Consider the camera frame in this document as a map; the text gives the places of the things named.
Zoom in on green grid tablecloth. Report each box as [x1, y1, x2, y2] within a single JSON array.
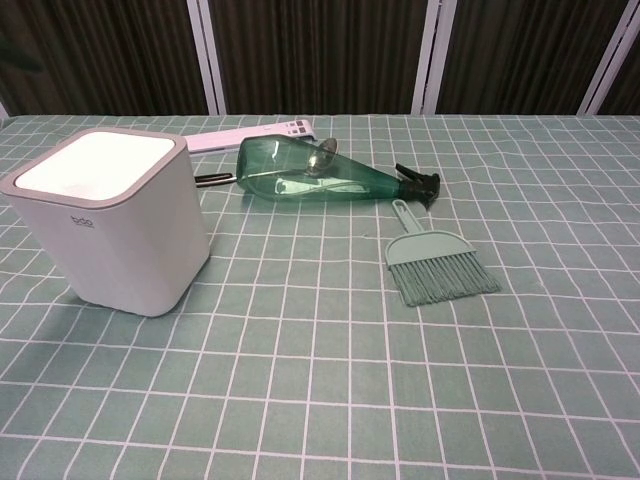
[[0, 113, 640, 480]]

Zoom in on metal ladle black handle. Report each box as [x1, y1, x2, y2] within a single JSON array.
[[194, 138, 341, 189]]

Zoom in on white partition post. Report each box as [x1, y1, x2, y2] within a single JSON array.
[[409, 0, 454, 116], [187, 0, 229, 115], [582, 0, 640, 116]]

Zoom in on white lidded bin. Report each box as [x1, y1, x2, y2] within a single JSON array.
[[0, 127, 209, 320]]

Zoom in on white flat strip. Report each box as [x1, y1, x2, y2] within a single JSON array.
[[182, 117, 319, 156]]

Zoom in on green spray bottle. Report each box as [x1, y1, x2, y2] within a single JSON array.
[[234, 134, 441, 211]]

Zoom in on small green hand brush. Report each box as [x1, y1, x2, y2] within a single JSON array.
[[383, 198, 503, 308]]

